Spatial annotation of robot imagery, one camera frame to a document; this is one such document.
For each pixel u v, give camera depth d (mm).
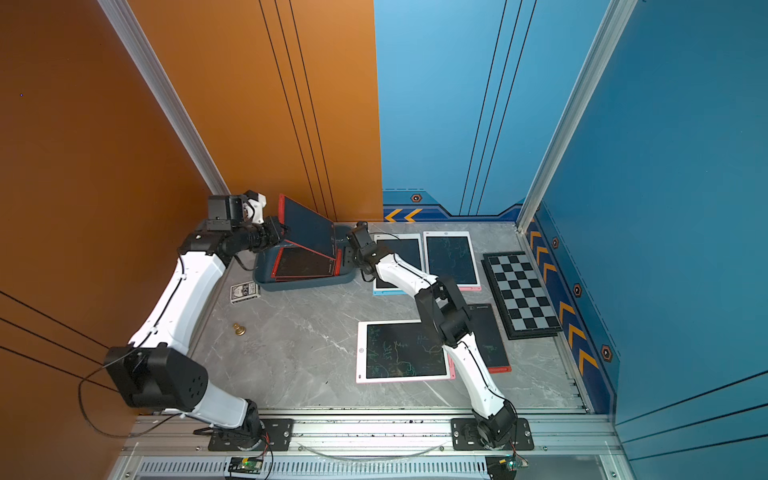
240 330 911
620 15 697
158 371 413
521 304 939
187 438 734
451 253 1122
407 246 1120
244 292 991
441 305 632
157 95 823
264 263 1123
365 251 788
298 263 1083
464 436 725
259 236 676
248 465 715
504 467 701
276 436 735
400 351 870
